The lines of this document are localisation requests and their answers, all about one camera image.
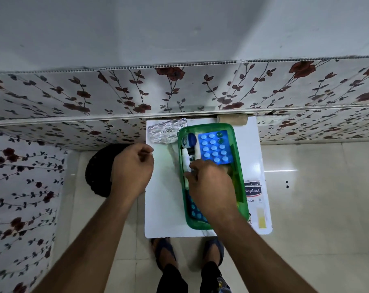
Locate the person's left hand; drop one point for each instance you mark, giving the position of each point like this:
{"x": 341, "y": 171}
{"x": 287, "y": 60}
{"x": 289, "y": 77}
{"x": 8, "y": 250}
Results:
{"x": 132, "y": 170}

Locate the person's right hand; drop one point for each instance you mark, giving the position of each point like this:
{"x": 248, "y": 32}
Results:
{"x": 213, "y": 189}

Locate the green plastic tray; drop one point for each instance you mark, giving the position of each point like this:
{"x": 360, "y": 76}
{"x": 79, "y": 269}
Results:
{"x": 241, "y": 180}

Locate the blue pill blister pack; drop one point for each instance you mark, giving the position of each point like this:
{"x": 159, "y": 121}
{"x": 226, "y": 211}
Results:
{"x": 215, "y": 147}
{"x": 197, "y": 214}

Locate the white ointment tube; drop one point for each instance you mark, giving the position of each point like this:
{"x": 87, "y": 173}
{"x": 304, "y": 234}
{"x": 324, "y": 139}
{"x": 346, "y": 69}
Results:
{"x": 186, "y": 160}

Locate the white plaster box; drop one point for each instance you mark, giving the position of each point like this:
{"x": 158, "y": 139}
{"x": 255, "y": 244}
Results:
{"x": 257, "y": 204}

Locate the silver foil blister strip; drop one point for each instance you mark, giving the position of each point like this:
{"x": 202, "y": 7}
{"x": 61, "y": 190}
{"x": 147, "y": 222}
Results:
{"x": 164, "y": 131}

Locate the small white jar blue cap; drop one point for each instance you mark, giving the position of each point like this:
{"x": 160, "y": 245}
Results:
{"x": 189, "y": 140}

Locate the brown cardboard roll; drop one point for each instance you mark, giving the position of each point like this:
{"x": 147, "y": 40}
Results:
{"x": 233, "y": 119}

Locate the person's right forearm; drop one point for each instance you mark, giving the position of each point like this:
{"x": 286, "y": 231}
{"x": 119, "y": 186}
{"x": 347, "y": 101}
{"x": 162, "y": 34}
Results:
{"x": 257, "y": 259}

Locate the person's left forearm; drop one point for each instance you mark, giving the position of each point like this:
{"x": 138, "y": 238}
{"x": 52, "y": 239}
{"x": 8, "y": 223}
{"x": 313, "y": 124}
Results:
{"x": 87, "y": 250}

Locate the person's right sandal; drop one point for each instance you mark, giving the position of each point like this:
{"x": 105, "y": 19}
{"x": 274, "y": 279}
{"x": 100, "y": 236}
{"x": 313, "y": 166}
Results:
{"x": 215, "y": 247}

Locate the person's sandal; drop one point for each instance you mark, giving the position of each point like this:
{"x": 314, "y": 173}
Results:
{"x": 164, "y": 245}
{"x": 215, "y": 247}

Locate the person's right foot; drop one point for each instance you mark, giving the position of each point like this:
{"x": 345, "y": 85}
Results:
{"x": 210, "y": 256}

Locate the person's foot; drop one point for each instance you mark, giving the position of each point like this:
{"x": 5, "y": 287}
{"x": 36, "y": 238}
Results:
{"x": 161, "y": 256}
{"x": 210, "y": 256}

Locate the person's left sandal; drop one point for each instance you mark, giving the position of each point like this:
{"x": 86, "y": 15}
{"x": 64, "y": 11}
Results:
{"x": 164, "y": 245}

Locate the person's left foot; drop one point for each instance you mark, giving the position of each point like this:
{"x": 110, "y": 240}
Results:
{"x": 161, "y": 256}

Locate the person's black printed trousers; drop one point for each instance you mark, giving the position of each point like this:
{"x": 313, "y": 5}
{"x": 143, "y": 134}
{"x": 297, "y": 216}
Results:
{"x": 172, "y": 282}

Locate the black round basket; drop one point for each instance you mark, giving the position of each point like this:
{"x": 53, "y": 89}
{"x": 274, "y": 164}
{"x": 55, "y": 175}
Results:
{"x": 99, "y": 173}

